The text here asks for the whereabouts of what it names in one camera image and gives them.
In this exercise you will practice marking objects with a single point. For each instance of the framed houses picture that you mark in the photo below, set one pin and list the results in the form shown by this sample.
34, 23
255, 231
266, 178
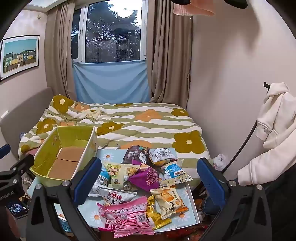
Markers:
19, 55

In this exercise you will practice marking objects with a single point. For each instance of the green cardboard box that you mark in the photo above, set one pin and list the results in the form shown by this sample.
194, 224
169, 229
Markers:
67, 162

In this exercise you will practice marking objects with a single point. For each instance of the floral striped blanket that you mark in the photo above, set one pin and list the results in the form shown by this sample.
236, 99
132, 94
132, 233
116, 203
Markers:
150, 129

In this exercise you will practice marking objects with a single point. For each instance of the blue white snack packet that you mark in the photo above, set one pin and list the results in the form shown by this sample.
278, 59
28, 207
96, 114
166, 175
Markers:
103, 178
174, 172

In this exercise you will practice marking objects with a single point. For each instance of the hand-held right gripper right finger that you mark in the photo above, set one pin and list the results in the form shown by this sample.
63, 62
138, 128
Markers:
210, 183

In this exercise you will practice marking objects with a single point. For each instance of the white grey snack packet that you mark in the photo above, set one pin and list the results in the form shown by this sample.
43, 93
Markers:
161, 155

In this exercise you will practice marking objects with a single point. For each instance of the white hoodie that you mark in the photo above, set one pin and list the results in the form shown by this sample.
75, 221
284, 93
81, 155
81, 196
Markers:
277, 139

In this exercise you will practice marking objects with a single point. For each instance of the white wall socket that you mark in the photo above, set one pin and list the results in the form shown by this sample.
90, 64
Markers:
4, 115

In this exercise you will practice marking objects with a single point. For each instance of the magenta snack packet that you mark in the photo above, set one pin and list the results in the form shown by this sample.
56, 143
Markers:
145, 179

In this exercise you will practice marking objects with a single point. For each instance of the window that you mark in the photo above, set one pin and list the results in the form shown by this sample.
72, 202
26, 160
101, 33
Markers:
113, 34

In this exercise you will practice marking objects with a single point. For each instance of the white red-lettered snack packet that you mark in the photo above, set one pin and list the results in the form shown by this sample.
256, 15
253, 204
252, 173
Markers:
115, 197

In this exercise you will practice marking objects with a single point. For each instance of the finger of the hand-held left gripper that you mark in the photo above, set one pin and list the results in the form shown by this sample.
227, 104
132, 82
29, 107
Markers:
4, 151
23, 165

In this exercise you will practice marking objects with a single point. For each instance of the white plastic bag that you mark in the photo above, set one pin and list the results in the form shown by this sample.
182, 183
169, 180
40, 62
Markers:
219, 161

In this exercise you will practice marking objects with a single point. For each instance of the pale green snack packet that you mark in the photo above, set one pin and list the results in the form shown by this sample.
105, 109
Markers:
116, 173

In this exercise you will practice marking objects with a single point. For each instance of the dark purple snack packet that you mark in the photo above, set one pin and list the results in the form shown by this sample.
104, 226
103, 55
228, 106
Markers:
135, 155

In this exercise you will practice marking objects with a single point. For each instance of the pink striped snack packet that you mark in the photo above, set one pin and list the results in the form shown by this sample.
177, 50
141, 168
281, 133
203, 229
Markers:
129, 215

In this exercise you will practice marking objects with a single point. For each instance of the beige curtain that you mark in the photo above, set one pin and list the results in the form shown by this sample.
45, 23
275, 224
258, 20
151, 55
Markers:
57, 58
171, 58

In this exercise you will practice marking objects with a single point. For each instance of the light blue cloth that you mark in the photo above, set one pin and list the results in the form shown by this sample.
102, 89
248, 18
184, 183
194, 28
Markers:
111, 81

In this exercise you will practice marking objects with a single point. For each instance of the pink white snack packet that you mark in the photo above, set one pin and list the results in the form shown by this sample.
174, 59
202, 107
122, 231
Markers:
104, 223

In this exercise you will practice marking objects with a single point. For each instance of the pile of red orange packets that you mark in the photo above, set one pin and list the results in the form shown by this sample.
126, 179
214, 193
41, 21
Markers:
185, 233

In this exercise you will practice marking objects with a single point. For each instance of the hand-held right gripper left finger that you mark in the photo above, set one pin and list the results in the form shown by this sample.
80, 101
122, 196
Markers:
89, 178

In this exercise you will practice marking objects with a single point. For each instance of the gold snack packet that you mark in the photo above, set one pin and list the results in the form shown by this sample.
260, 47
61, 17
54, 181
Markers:
155, 216

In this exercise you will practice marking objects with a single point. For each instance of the cream yellow snack packet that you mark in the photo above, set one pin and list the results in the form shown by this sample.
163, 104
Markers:
167, 200

